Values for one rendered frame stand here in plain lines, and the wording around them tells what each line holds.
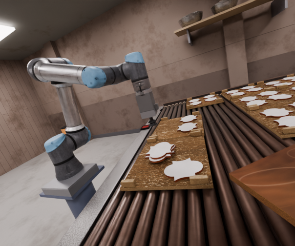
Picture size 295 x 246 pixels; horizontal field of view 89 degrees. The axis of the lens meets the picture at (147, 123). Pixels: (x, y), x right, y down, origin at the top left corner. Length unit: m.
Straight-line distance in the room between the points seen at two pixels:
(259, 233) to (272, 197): 0.13
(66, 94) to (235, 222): 0.92
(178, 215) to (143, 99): 0.43
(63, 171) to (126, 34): 3.49
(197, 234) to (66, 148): 0.76
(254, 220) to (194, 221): 0.14
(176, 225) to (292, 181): 0.29
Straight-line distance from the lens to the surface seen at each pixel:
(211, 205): 0.53
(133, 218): 0.56
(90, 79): 0.58
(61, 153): 0.96
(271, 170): 0.46
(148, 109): 0.64
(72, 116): 1.00
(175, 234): 0.48
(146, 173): 0.68
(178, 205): 0.54
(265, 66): 3.69
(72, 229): 0.66
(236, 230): 0.48
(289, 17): 3.80
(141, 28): 3.90
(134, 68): 0.64
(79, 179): 0.93
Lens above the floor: 1.30
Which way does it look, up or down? 15 degrees down
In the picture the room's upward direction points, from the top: 16 degrees counter-clockwise
